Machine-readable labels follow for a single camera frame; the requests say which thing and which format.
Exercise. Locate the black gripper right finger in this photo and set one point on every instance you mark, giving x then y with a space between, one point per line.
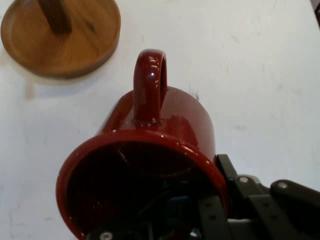
270 212

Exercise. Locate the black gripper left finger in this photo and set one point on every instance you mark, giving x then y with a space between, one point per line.
212 217

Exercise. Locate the red enamel mug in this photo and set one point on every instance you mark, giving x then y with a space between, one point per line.
180 125

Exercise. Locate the wooden mug tree stand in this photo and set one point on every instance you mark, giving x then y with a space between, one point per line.
75 50

